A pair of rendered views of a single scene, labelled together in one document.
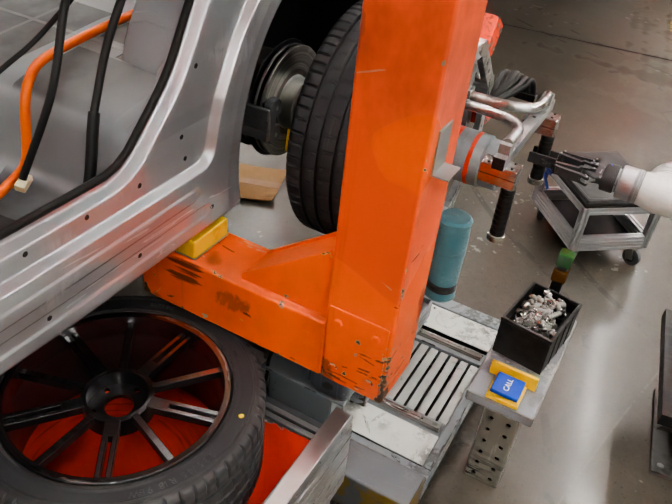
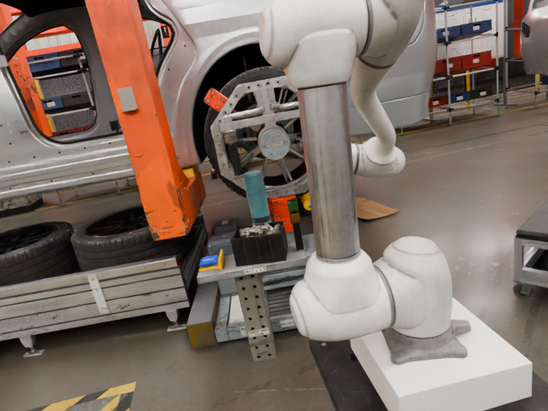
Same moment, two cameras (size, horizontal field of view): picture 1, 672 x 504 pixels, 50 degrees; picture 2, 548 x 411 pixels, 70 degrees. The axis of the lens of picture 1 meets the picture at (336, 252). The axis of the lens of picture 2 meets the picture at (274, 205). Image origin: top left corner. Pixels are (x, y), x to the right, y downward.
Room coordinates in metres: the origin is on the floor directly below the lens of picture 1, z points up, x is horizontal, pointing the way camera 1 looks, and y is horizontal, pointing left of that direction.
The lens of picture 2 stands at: (0.92, -1.90, 1.09)
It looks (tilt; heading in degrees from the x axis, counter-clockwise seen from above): 17 degrees down; 65
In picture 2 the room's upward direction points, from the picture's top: 11 degrees counter-clockwise
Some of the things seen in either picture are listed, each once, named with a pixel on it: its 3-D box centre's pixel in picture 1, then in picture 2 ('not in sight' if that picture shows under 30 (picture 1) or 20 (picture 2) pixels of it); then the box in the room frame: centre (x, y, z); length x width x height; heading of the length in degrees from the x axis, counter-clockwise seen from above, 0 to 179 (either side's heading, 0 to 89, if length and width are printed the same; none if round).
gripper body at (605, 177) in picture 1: (600, 174); not in sight; (1.73, -0.67, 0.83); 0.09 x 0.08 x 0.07; 65
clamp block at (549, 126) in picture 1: (540, 121); not in sight; (1.81, -0.50, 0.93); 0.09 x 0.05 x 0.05; 65
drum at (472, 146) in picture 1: (466, 155); (273, 142); (1.71, -0.31, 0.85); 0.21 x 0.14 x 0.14; 65
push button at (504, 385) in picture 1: (507, 388); (209, 262); (1.26, -0.45, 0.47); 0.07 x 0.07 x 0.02; 65
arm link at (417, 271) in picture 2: not in sight; (413, 282); (1.55, -1.25, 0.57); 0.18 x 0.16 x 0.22; 165
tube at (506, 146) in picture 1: (486, 110); (244, 105); (1.60, -0.31, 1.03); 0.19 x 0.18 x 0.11; 65
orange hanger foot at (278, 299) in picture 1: (247, 258); (178, 180); (1.36, 0.21, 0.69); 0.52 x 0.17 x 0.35; 65
